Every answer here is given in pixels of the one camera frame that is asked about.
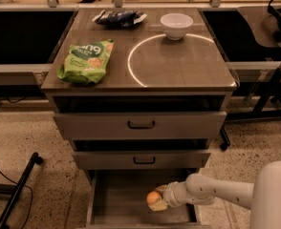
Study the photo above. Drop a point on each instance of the black table frame leg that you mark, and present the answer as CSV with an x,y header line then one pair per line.
x,y
226,142

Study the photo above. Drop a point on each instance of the bottom open drawer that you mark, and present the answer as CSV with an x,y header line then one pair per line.
x,y
118,201

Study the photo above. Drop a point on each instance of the white ceramic bowl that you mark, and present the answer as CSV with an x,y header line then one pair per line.
x,y
176,25

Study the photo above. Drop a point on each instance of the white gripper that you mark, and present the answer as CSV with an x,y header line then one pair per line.
x,y
170,194

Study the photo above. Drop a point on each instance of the blue white chip bag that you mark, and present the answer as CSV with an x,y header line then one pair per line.
x,y
119,18

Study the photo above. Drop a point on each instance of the middle grey drawer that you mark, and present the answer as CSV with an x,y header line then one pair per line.
x,y
119,160

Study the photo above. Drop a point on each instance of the top grey drawer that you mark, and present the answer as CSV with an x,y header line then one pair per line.
x,y
124,126

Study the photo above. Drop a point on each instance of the grey drawer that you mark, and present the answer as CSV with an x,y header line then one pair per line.
x,y
119,160
124,126

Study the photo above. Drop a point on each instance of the black stand leg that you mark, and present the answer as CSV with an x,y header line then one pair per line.
x,y
14,189

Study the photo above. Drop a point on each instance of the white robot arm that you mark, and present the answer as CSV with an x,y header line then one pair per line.
x,y
262,197

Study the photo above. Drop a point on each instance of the grey drawer cabinet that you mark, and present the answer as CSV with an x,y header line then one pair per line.
x,y
146,73

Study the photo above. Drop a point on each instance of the orange fruit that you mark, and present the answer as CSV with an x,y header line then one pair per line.
x,y
153,197

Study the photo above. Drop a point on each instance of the green snack bag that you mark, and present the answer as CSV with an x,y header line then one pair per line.
x,y
86,64

